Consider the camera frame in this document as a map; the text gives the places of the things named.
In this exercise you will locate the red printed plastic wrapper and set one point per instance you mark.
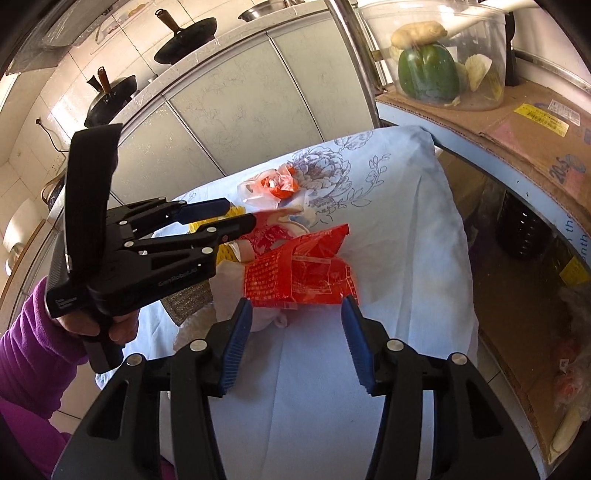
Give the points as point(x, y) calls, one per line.
point(305, 270)

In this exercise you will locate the black wok wooden handle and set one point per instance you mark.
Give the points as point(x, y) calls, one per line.
point(184, 40)

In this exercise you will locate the light blue floral tablecloth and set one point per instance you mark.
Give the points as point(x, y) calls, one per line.
point(297, 409)

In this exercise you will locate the silver scouring cloth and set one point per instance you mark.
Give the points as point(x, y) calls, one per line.
point(181, 305)

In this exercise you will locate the kitchen counter cabinets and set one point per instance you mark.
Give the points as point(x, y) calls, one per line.
point(259, 90)

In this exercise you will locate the clear plastic measuring jug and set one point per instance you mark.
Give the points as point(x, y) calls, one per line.
point(476, 40)

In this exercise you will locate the green bell pepper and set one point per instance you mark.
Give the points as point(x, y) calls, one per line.
point(428, 73)

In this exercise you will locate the metal shelf pole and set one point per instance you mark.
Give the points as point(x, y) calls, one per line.
point(351, 31)

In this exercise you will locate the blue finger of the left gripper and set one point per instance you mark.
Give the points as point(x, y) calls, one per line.
point(231, 228)
point(194, 212)

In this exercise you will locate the flattened cardboard sheet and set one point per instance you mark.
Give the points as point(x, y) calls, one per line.
point(520, 145)

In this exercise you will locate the steel pot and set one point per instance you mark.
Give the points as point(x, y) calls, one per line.
point(265, 8)

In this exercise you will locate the black wok with lid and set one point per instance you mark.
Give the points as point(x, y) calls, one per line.
point(111, 97)

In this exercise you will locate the black blender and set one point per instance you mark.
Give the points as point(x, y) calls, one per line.
point(511, 75)

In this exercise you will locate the red white wrapper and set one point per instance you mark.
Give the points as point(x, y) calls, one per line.
point(273, 228)

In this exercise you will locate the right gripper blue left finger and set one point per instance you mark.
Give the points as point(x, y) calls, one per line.
point(235, 333)

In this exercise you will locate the ginger root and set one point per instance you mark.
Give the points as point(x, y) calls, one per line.
point(418, 34)

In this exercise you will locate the purple sleeve forearm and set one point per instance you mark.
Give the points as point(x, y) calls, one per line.
point(39, 360)

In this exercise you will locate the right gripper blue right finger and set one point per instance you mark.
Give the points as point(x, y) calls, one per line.
point(360, 342)

